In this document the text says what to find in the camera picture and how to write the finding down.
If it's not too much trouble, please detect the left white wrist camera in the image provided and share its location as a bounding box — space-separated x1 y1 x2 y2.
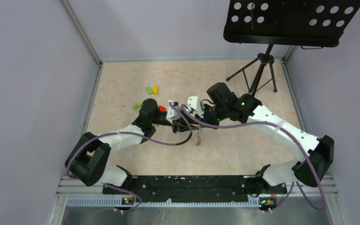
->
166 100 181 124

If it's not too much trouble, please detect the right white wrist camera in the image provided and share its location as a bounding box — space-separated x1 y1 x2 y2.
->
185 96 204 118

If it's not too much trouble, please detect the yellow block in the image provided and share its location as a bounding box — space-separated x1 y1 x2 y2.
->
153 86 158 95

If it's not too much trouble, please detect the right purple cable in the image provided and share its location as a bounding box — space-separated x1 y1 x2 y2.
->
180 104 327 212

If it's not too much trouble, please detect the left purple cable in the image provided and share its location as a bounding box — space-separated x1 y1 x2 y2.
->
66 102 194 214

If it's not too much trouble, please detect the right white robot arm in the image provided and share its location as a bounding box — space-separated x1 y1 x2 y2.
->
185 82 334 193

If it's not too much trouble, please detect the purple cable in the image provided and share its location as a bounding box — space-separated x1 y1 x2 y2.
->
66 102 194 214
180 104 327 212

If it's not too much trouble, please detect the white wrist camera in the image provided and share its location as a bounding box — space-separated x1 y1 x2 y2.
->
166 100 181 124
185 96 204 118

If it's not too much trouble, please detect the green arch block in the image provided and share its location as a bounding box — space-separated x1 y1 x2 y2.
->
133 103 142 110

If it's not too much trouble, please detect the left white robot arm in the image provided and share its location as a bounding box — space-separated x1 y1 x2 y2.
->
65 98 196 194

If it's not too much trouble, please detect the light green flat block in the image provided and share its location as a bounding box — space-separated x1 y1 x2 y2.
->
145 87 153 95

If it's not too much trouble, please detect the black music stand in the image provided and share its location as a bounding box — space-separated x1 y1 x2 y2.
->
223 0 360 94

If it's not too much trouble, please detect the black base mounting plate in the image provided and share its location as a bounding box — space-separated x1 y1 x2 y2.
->
102 175 288 204

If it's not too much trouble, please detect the red block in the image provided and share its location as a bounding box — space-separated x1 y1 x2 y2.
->
159 105 167 112

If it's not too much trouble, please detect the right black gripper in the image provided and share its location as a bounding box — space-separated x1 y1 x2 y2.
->
195 103 228 130

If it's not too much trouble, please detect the grey slotted cable duct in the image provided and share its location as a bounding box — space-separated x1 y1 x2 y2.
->
67 196 262 208

